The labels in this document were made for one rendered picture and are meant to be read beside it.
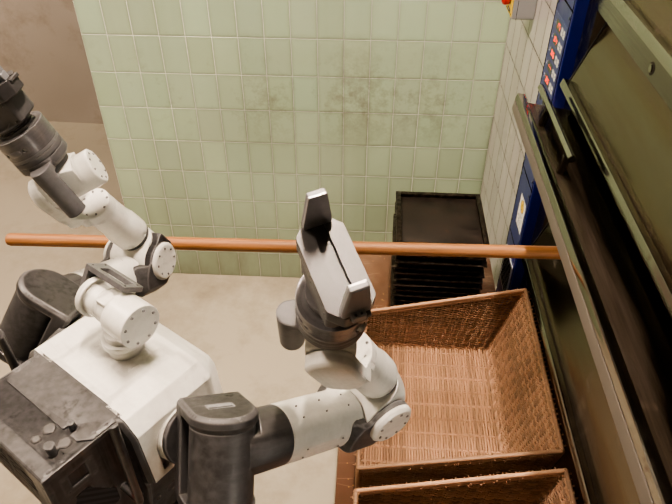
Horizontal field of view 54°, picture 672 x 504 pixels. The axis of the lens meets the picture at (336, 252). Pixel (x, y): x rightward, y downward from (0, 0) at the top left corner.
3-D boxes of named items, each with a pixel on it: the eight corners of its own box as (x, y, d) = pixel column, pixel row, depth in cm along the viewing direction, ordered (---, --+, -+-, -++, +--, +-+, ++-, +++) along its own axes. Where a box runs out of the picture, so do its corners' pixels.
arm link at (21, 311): (79, 340, 121) (20, 368, 108) (44, 310, 122) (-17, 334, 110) (103, 294, 116) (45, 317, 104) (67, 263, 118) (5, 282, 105)
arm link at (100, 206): (67, 150, 112) (112, 188, 124) (22, 175, 113) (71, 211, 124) (74, 177, 109) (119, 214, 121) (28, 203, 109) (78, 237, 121)
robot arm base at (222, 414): (278, 509, 92) (213, 539, 84) (221, 479, 101) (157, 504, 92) (282, 405, 91) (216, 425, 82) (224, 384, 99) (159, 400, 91)
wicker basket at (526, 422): (513, 349, 207) (529, 285, 190) (545, 517, 164) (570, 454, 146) (360, 342, 210) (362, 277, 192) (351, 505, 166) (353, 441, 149)
